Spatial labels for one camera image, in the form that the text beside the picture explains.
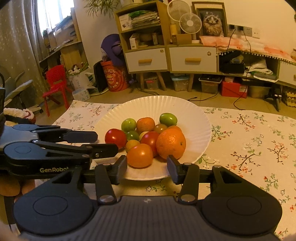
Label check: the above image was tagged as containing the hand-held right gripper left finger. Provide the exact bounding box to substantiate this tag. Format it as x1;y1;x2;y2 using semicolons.
48;155;128;205

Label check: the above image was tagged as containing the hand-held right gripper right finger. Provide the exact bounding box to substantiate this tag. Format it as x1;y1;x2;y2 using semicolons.
167;155;249;205

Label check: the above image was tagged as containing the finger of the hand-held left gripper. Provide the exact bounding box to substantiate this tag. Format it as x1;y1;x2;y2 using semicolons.
13;124;98;143
35;140;119;160

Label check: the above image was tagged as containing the red tomato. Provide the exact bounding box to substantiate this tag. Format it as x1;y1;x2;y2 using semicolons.
105;128;127;150
140;131;160;158

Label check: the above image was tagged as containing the orange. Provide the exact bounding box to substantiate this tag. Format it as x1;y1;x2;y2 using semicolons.
156;126;186;160

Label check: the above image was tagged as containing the olive green tomato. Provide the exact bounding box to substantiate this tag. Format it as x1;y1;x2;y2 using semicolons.
153;123;168;134

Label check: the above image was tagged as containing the white ribbed plate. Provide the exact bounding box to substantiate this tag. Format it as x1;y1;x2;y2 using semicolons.
92;95;212;181

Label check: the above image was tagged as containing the person's left hand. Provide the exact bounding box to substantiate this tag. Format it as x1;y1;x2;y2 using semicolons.
0;175;36;203

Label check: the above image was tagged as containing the pale blue printed box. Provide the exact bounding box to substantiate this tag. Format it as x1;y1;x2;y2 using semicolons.
72;88;90;101

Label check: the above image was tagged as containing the white fleece slipper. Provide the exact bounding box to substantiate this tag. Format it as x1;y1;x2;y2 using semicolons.
3;108;36;126

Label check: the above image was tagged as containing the red plastic chair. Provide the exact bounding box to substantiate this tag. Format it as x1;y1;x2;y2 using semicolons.
42;65;70;116

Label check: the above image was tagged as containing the black flat panel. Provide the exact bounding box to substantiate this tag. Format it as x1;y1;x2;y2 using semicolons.
94;60;107;93

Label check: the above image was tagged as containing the orange printed bucket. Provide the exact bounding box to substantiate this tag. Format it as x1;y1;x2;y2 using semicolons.
100;60;129;92

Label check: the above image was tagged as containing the floral tablecloth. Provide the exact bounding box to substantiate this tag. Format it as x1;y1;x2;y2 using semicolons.
50;100;296;240

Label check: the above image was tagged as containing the grey office chair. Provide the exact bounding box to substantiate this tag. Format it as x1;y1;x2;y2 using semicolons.
0;72;44;114

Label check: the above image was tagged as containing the clear storage box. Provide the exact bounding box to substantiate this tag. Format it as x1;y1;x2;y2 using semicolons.
144;77;159;90

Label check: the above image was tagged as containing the wooden shelf unit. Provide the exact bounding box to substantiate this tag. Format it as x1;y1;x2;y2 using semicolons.
39;7;88;70

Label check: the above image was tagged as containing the blue lid storage box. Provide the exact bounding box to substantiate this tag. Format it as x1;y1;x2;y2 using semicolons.
171;74;189;91

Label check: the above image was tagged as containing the black lid storage box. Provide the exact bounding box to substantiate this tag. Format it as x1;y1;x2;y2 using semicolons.
199;75;222;94

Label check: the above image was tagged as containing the purple plush toy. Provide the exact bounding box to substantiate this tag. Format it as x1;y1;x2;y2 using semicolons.
100;34;125;66

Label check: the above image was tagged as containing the tall wooden cabinet white drawer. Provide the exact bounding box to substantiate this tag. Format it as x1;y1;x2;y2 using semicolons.
114;0;171;91

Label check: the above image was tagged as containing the red box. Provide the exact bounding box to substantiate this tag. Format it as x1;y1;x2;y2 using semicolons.
220;81;248;98

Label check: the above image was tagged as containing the patterned beige curtain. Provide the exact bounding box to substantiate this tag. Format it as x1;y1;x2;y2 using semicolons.
0;0;50;93

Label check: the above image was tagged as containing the small white box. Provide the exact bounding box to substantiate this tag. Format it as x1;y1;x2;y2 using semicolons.
129;34;140;49

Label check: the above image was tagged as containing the low wooden cabinet white drawer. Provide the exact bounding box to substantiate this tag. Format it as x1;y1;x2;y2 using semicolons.
167;44;219;93

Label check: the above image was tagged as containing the beige storage bin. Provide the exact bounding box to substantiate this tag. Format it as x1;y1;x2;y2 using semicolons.
248;85;271;98

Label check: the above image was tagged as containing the black case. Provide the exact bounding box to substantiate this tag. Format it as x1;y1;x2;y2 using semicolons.
220;52;245;73

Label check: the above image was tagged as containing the white carton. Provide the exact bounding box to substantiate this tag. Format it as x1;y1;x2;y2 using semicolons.
119;14;133;31

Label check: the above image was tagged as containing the black tripod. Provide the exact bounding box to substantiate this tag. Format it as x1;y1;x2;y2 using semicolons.
265;89;282;112

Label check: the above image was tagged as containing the window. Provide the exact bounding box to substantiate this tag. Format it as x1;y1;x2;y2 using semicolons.
38;0;74;30

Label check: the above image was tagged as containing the small cardboard box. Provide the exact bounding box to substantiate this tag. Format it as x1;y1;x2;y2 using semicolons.
172;34;192;45

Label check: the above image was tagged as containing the green houseplant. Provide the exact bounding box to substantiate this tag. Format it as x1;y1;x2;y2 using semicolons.
87;0;121;16

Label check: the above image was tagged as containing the stack of papers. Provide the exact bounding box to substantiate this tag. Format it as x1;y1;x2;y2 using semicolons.
131;10;161;29

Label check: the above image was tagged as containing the yellow egg tray stack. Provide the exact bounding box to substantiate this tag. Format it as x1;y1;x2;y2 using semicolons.
283;87;296;107

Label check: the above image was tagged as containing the pink floral cloth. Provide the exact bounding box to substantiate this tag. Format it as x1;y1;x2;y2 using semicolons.
200;36;296;64

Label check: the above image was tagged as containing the small white fan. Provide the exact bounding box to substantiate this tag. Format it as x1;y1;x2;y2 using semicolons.
179;12;202;43

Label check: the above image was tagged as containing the long wooden console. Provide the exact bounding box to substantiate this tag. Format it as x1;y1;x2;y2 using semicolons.
217;52;296;88

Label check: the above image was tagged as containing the framed cat picture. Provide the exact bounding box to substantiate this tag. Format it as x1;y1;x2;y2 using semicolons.
196;8;228;37

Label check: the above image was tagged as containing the large white fan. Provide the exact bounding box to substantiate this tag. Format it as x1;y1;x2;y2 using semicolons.
167;0;191;22

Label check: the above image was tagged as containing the grey wall socket strip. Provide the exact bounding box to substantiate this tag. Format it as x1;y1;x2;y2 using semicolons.
228;24;252;36

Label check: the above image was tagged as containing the wooden picture frame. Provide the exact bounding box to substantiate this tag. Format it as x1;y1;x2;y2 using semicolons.
192;1;225;12

